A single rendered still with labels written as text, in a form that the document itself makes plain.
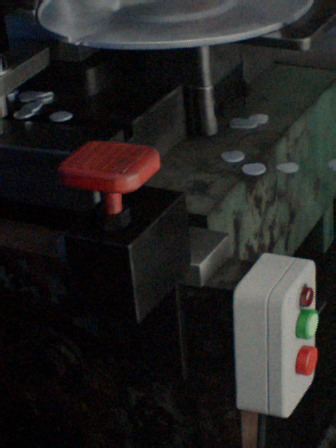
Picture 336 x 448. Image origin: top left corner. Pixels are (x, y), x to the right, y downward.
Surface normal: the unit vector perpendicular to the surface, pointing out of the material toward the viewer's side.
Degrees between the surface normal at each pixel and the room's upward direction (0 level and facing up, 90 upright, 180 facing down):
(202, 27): 0
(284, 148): 90
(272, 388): 90
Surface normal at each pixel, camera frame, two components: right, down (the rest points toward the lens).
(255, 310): -0.45, 0.45
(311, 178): 0.89, 0.14
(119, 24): -0.08, -0.88
